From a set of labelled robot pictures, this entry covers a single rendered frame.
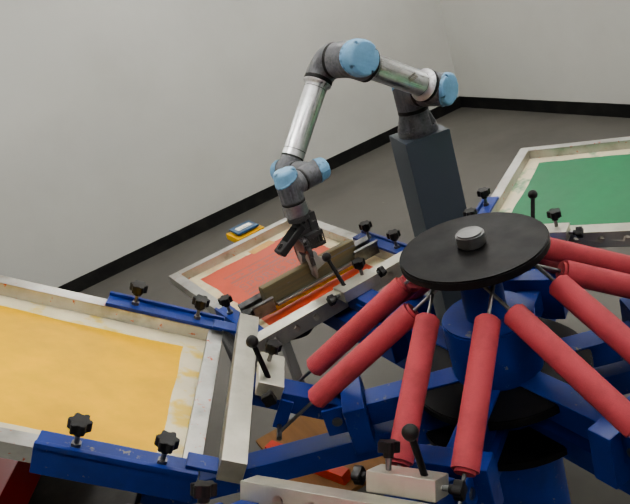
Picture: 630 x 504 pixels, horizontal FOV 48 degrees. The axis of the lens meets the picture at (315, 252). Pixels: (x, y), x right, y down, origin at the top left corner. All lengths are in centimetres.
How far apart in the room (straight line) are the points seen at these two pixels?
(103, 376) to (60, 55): 423
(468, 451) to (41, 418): 83
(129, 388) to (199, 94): 454
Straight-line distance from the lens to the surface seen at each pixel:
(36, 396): 161
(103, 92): 578
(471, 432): 131
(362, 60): 230
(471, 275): 140
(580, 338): 171
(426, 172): 273
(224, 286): 258
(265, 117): 627
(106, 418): 157
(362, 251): 236
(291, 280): 225
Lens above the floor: 198
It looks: 23 degrees down
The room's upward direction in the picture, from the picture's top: 18 degrees counter-clockwise
